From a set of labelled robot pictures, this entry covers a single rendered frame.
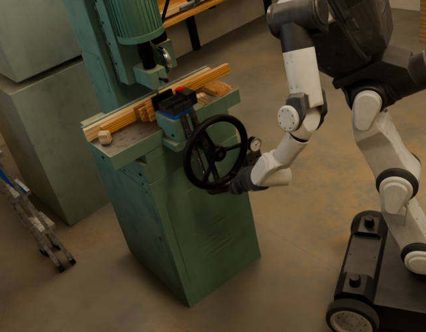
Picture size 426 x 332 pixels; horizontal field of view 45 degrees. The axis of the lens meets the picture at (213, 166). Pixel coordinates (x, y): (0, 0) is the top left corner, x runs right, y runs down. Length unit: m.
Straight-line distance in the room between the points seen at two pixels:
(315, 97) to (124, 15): 0.76
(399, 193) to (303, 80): 0.63
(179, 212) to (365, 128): 0.82
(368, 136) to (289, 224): 1.05
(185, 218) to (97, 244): 0.92
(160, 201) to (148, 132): 0.29
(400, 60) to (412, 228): 0.67
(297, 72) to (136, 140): 0.71
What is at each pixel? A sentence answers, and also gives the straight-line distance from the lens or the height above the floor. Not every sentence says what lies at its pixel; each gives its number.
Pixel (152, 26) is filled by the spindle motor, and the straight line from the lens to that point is 1.91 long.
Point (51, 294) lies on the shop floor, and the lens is 2.82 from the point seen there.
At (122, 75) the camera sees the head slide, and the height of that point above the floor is 1.04.
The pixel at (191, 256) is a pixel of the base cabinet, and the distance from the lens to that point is 2.29.
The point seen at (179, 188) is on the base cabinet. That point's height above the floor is 0.63.
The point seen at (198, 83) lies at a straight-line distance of 2.17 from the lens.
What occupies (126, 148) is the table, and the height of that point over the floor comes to 0.90.
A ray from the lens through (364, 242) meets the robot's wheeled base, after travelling 2.35.
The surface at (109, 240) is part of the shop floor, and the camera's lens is 2.97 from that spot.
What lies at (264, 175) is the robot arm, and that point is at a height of 0.87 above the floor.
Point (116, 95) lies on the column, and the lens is 2.21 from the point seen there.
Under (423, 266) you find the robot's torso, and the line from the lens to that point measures 2.13.
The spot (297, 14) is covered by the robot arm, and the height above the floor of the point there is 1.33.
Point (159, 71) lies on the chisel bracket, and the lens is 2.01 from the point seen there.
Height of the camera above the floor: 1.81
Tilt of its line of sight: 33 degrees down
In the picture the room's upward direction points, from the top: 13 degrees counter-clockwise
